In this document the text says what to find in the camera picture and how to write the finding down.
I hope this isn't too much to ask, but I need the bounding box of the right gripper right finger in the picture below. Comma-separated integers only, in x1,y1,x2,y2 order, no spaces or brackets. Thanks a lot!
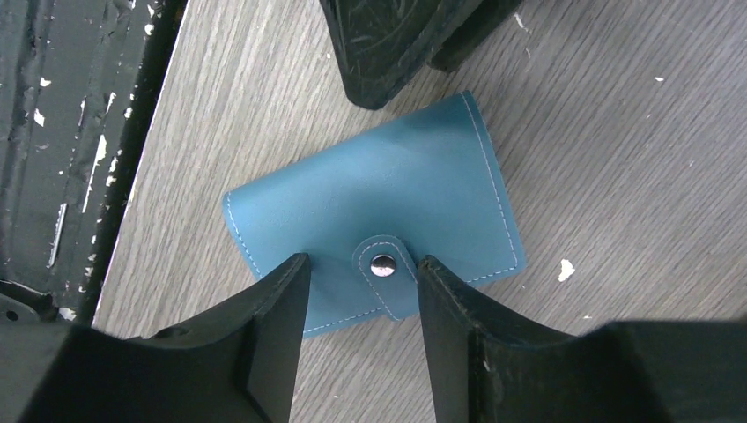
418,256,746,422

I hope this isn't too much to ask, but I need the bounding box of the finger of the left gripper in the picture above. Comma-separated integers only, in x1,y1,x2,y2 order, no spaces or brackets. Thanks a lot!
320,0,480,110
428,0,522,72

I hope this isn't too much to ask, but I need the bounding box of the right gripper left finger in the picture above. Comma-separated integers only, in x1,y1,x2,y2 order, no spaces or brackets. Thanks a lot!
1,253,311,422

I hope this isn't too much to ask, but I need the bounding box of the blue leather card holder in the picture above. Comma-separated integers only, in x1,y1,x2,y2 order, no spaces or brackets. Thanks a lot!
223,92,526,338

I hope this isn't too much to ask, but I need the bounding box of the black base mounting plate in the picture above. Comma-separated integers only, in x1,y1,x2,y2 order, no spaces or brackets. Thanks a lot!
1,1,186,324

